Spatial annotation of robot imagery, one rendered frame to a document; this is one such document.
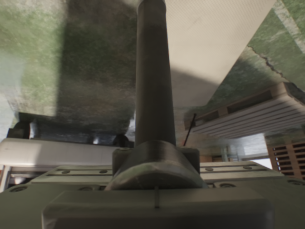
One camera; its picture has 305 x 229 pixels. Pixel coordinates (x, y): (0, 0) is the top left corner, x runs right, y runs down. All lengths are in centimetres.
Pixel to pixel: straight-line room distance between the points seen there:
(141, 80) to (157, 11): 10
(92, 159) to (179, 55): 154
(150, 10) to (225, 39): 46
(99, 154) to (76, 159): 25
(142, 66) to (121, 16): 64
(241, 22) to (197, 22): 14
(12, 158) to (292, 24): 221
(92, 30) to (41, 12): 21
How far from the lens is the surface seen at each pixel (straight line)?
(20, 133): 213
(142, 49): 19
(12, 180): 218
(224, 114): 172
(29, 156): 189
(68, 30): 92
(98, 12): 81
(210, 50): 68
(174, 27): 57
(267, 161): 866
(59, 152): 188
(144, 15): 23
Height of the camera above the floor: 64
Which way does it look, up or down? 21 degrees down
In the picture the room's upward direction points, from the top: 179 degrees clockwise
